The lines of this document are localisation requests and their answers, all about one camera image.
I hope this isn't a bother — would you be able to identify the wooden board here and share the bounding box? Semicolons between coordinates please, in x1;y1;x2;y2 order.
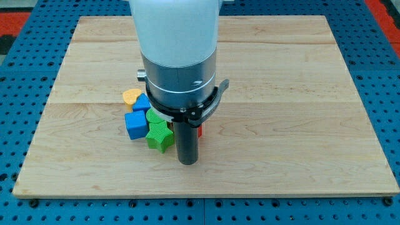
12;16;399;199

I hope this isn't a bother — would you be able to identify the black clamp ring with lever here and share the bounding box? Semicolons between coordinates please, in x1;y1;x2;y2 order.
144;79;230;128

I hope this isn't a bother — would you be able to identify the green star block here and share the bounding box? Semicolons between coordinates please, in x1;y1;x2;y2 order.
146;121;174;154

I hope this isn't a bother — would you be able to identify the red block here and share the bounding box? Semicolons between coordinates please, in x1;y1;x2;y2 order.
197;125;203;138

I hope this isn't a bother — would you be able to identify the blue cube block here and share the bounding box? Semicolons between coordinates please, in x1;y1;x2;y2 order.
124;111;149;140

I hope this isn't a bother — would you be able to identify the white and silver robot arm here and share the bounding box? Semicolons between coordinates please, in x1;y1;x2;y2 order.
129;0;222;109

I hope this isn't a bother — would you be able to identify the yellow heart block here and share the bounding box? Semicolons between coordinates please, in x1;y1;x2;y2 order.
122;88;142;112

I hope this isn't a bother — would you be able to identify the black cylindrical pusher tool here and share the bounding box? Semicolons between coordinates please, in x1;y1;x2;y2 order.
173;122;198;165

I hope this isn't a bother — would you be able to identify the blue block behind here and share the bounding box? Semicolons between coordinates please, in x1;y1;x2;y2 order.
132;94;151;113

